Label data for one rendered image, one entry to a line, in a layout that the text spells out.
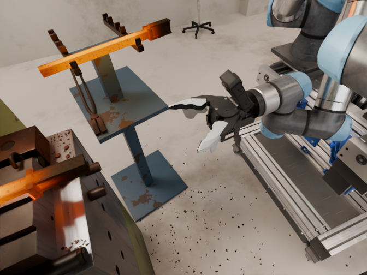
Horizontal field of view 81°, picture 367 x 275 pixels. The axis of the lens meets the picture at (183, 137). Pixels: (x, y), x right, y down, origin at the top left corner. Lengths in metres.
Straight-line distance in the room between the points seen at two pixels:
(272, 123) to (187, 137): 1.18
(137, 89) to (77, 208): 0.63
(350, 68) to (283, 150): 1.21
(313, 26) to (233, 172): 0.98
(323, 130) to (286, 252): 0.91
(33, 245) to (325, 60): 0.51
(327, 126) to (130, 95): 0.73
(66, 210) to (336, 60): 0.53
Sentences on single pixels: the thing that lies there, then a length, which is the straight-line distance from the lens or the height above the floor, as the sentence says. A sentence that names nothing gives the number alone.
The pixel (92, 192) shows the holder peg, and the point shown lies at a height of 0.88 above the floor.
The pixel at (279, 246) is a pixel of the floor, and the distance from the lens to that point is 1.44.
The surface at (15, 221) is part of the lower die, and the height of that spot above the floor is 0.99.
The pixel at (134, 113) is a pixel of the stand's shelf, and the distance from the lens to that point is 0.89.
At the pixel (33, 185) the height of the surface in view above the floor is 1.01.
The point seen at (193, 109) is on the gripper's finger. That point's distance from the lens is 0.53.
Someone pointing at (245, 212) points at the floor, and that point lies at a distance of 1.46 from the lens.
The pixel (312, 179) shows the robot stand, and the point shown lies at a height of 0.21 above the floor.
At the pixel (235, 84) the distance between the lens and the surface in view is 0.44.
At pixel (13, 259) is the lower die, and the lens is 0.46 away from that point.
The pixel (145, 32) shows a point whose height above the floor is 1.04.
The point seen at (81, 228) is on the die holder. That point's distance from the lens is 0.50.
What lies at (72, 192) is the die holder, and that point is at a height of 0.91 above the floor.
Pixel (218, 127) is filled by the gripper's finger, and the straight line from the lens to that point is 0.46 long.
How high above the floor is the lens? 1.34
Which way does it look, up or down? 49 degrees down
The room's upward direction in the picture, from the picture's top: 6 degrees counter-clockwise
